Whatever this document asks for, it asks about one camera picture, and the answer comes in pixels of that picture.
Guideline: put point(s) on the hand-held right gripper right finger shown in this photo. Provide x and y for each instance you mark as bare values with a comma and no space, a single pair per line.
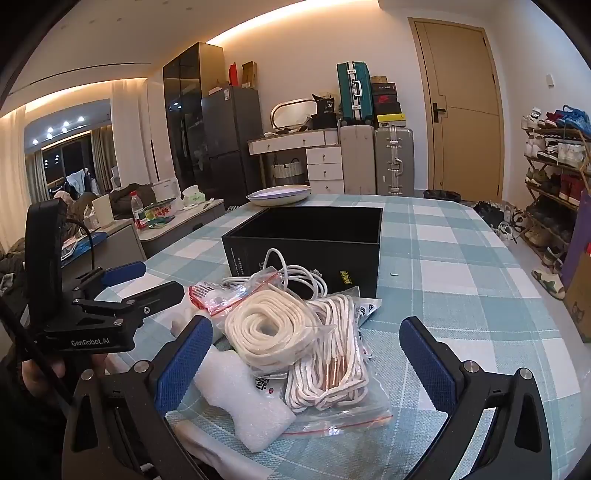
429,364

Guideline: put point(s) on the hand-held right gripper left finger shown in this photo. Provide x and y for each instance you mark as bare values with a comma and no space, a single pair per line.
184,364

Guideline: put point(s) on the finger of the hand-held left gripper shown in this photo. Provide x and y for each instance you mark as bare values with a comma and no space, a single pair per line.
124,272
152,295

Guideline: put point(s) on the red-printed zip bag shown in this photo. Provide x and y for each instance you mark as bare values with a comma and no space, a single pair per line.
207,295

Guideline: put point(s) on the white foam wrap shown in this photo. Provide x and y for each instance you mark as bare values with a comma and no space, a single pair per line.
240,397

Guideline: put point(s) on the bag of copper-tipped white laces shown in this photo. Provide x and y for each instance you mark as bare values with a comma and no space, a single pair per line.
332,378

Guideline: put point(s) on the black cardboard box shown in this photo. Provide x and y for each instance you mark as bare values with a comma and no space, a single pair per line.
300,258

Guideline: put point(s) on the person's left hand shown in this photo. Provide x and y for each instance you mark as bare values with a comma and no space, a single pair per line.
39,376

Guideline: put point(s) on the red-label water bottle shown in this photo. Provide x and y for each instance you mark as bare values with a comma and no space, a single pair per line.
138,212

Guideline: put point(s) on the floral printed bowl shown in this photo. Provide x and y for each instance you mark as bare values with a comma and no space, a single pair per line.
160,211

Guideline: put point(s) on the grey low cabinet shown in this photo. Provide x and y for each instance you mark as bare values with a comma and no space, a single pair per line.
184,230

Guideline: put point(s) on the white tissue pack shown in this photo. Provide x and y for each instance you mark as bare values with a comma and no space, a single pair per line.
193,195

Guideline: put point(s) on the white curtain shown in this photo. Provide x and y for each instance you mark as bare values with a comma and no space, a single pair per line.
134,134

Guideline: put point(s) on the camouflage shoe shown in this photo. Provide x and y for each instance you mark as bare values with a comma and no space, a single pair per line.
548,284

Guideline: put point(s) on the white oval plate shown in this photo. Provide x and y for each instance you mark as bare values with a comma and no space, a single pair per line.
279,194

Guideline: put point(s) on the pile of shoes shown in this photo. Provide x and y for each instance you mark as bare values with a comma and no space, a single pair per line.
501,219

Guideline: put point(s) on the dark grey fridge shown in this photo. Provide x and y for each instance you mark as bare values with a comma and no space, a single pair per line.
231,147

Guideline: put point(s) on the tall black glass cabinet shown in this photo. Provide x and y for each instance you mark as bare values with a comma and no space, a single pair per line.
182,115

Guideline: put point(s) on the white storage basket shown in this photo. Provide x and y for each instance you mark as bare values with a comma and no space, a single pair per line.
287,170

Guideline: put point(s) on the purple paper bag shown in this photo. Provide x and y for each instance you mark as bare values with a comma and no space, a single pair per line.
577,244

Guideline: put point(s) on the silver suitcase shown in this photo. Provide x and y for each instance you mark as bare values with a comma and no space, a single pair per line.
394,161

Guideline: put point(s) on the wooden shoe rack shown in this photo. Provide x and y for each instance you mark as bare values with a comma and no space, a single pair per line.
554,191

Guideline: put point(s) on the white dresser with drawers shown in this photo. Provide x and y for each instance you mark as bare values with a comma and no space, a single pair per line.
323,161

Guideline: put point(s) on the beige suitcase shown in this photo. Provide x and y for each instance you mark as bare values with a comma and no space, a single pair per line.
358,159

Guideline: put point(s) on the tan wooden door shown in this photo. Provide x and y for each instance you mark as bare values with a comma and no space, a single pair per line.
466,138

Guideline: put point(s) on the oval mirror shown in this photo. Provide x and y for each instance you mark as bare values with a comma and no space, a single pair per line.
293,113

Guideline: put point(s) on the brown carton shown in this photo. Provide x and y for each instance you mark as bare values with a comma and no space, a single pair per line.
249,74

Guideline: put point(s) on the black yellow-striped shoe box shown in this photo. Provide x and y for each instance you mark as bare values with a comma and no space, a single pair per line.
390,121

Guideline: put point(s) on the shoe rack with shoes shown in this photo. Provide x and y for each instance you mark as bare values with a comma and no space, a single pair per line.
561,152

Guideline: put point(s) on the black gift bag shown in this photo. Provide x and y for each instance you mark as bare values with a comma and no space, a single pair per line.
327,106

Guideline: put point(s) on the plain black shoe box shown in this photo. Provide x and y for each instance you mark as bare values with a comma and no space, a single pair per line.
388,109
384,89

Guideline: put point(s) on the black red-logo shoe box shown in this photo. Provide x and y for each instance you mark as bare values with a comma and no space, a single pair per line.
384,99

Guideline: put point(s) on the teal suitcase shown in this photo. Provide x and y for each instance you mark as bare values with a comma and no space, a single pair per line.
353,92

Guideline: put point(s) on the small brown box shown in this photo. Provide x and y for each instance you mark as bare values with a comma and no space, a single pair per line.
378,80

